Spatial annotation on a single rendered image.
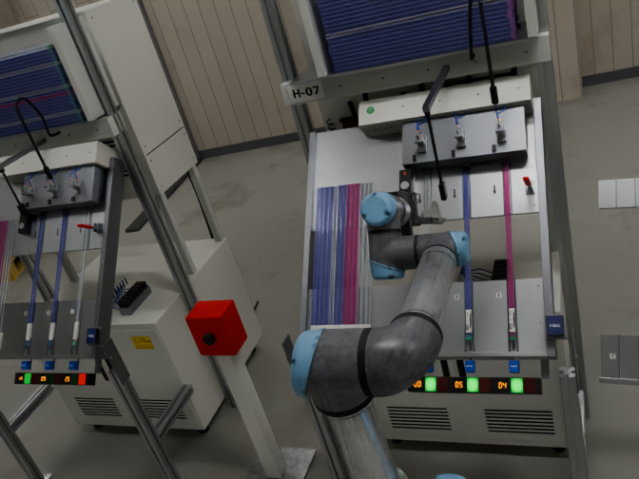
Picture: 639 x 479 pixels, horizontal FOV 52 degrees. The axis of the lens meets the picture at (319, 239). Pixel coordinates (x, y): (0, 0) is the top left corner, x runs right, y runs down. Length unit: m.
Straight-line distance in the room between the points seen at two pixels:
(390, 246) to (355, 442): 0.44
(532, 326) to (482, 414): 0.66
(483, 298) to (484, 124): 0.48
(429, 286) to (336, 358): 0.25
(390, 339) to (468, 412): 1.29
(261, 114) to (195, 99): 0.63
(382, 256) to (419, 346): 0.38
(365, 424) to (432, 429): 1.23
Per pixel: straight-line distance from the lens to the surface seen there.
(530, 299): 1.75
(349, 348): 1.08
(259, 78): 5.97
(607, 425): 2.56
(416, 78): 1.91
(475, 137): 1.86
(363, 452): 1.25
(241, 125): 6.18
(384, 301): 1.84
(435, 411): 2.36
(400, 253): 1.41
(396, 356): 1.06
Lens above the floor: 1.82
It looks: 26 degrees down
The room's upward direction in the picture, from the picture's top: 17 degrees counter-clockwise
